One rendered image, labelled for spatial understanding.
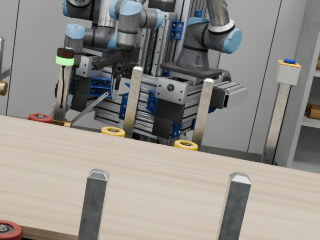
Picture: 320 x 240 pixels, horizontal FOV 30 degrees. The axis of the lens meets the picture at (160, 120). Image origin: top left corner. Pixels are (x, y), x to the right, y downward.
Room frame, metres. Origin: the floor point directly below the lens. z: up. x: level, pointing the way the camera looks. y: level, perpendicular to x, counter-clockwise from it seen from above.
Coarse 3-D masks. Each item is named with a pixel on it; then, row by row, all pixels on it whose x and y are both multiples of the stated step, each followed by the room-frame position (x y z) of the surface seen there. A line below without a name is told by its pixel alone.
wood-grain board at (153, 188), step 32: (0, 128) 1.75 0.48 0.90; (32, 128) 1.81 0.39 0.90; (64, 128) 1.87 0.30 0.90; (0, 160) 1.48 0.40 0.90; (32, 160) 1.53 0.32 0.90; (64, 160) 1.57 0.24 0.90; (96, 160) 1.62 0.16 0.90; (128, 160) 1.67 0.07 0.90; (160, 160) 1.72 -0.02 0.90; (192, 160) 1.78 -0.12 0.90; (224, 160) 1.84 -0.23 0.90; (0, 192) 1.28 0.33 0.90; (32, 192) 1.32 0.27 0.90; (64, 192) 1.35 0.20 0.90; (128, 192) 1.42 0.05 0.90; (160, 192) 1.46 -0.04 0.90; (192, 192) 1.51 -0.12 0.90; (224, 192) 1.55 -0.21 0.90; (256, 192) 1.60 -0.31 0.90; (288, 192) 1.65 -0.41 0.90; (32, 224) 1.15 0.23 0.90; (64, 224) 1.18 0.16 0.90; (128, 224) 1.24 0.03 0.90; (160, 224) 1.27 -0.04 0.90; (192, 224) 1.30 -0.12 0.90; (256, 224) 1.37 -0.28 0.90; (288, 224) 1.41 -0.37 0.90
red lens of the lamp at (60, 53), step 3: (57, 51) 2.00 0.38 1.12; (60, 51) 1.99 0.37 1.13; (63, 51) 1.98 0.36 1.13; (66, 51) 1.99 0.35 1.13; (69, 51) 1.99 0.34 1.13; (57, 54) 2.00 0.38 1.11; (60, 54) 1.99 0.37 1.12; (63, 54) 1.98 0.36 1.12; (66, 54) 1.99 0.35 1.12; (69, 54) 1.99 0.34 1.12; (72, 54) 2.00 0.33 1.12; (63, 57) 1.98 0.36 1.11; (66, 57) 1.99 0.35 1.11; (69, 57) 1.99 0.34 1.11; (72, 57) 2.00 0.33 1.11
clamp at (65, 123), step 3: (54, 120) 2.04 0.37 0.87; (57, 120) 2.04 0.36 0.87; (66, 120) 2.06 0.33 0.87; (54, 123) 2.04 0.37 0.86; (57, 123) 2.04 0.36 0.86; (60, 123) 2.04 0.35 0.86; (63, 123) 2.04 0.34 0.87; (66, 123) 2.05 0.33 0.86; (69, 123) 2.05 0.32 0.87; (66, 126) 2.04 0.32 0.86; (69, 126) 2.04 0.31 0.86
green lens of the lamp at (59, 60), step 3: (57, 57) 2.00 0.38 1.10; (57, 60) 1.99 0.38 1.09; (60, 60) 1.99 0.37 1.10; (63, 60) 1.98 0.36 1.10; (66, 60) 1.99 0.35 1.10; (69, 60) 1.99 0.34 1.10; (72, 60) 2.00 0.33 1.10; (60, 63) 1.99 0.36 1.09; (63, 63) 1.98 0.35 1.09; (66, 63) 1.99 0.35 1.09; (69, 63) 1.99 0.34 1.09; (72, 63) 2.01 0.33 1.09
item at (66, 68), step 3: (60, 48) 2.02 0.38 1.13; (63, 48) 2.03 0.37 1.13; (66, 48) 2.04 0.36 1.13; (72, 51) 2.00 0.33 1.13; (60, 57) 1.99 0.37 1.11; (60, 66) 2.04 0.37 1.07; (63, 66) 2.00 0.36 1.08; (66, 66) 2.04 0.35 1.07; (69, 66) 2.04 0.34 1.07; (60, 69) 2.04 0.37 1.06; (63, 69) 2.01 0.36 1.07; (66, 69) 2.04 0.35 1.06; (69, 69) 2.04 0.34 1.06; (63, 72) 2.01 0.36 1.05; (63, 75) 2.01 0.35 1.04; (63, 78) 2.02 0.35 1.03; (63, 81) 2.03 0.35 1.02; (63, 84) 2.03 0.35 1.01; (63, 87) 2.03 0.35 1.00; (63, 90) 2.04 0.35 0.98; (60, 105) 2.04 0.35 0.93
